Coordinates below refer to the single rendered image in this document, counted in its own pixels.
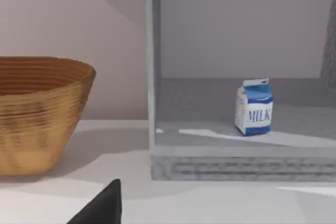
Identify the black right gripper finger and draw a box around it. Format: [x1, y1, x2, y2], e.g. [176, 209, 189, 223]
[66, 178, 123, 224]

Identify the woven wooden basket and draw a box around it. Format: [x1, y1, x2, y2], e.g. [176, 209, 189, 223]
[0, 56, 97, 176]

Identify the grey open cabinet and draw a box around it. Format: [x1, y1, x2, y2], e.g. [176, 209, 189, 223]
[144, 0, 336, 182]

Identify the blue and white milk carton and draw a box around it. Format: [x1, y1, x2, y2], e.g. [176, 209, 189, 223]
[234, 78, 274, 137]

